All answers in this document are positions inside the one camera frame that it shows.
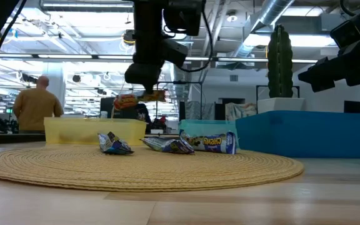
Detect green cactus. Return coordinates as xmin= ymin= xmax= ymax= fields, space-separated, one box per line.
xmin=266 ymin=24 xmax=294 ymax=98

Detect purple blue granola bar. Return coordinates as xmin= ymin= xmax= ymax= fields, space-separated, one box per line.
xmin=97 ymin=131 xmax=135 ymax=156
xmin=179 ymin=129 xmax=238 ymax=155
xmin=141 ymin=136 xmax=196 ymax=155

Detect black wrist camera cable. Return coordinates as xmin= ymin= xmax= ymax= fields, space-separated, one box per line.
xmin=179 ymin=11 xmax=215 ymax=73

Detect black ceiling device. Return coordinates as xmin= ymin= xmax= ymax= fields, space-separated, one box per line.
xmin=122 ymin=29 xmax=136 ymax=46

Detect yellow plastic bin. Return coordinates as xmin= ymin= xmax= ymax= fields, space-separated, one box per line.
xmin=44 ymin=117 xmax=147 ymax=146

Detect teal plastic bin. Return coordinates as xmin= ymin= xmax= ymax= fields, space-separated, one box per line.
xmin=178 ymin=119 xmax=239 ymax=148

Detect dark blue plastic bin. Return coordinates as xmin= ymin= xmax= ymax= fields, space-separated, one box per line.
xmin=235 ymin=111 xmax=360 ymax=159

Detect grey draped cloth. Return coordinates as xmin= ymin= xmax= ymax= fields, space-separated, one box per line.
xmin=225 ymin=102 xmax=258 ymax=121

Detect black low bench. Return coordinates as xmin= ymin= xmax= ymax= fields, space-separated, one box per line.
xmin=0 ymin=132 xmax=45 ymax=146

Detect silver ventilation duct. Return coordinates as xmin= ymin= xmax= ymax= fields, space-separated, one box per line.
xmin=167 ymin=62 xmax=196 ymax=94
xmin=229 ymin=0 xmax=295 ymax=59

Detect round woven straw placemat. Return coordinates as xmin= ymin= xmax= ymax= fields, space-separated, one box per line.
xmin=0 ymin=144 xmax=305 ymax=193

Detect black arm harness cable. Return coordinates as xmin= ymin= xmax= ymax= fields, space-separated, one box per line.
xmin=0 ymin=0 xmax=28 ymax=81

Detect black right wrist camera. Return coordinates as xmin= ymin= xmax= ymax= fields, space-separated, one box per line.
xmin=330 ymin=17 xmax=360 ymax=48

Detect red green granola bar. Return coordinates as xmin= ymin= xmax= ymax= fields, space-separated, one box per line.
xmin=113 ymin=89 xmax=167 ymax=111

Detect black speaker box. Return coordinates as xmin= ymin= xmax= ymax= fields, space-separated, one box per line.
xmin=344 ymin=100 xmax=360 ymax=114

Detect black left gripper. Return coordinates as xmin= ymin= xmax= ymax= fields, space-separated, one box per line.
xmin=124 ymin=0 xmax=189 ymax=94

